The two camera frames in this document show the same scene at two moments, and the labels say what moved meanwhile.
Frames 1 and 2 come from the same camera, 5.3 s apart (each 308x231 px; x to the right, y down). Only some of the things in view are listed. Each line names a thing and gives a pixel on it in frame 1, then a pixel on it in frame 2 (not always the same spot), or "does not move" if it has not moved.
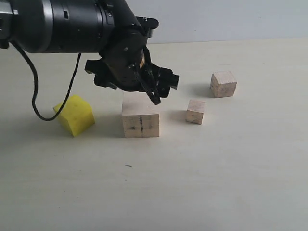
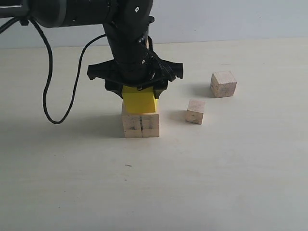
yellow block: [77, 114] -> [136, 101]
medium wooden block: [223, 84] does not move
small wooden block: [195, 111] does not move
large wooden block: [140, 115] does not move
